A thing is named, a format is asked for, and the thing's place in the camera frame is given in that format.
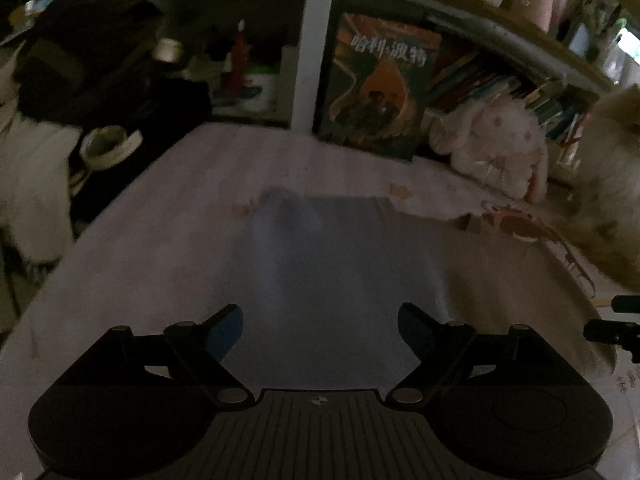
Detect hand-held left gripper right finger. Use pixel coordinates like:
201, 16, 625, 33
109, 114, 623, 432
397, 302, 543, 407

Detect white cup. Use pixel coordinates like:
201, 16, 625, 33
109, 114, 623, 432
244, 67, 279, 114

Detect pile of black clothing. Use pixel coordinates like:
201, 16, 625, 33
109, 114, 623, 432
12, 0, 214, 222

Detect small metallic jar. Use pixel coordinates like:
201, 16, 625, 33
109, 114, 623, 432
152, 38, 184, 64

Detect cream fluffy plush toy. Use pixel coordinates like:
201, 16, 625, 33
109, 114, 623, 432
565, 85, 640, 292

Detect white plush rabbit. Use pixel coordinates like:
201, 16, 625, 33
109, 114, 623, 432
429, 94, 551, 202

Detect row of books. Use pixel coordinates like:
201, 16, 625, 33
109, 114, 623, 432
425, 45, 597, 142

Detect white fluffy cloth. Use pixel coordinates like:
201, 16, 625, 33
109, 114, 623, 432
0, 110, 84, 272

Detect large illustrated book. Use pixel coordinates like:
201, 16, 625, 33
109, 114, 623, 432
315, 12, 444, 162

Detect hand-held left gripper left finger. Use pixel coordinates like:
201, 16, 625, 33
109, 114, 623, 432
100, 303, 251, 407

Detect grey sweater with orange print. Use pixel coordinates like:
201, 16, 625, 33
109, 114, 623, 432
250, 187, 617, 392

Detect white bookshelf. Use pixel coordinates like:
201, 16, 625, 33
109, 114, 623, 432
140, 0, 640, 161

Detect roll of tape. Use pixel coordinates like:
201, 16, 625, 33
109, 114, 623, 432
80, 125, 144, 171

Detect red bottle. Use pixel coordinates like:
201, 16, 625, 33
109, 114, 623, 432
227, 20, 251, 94

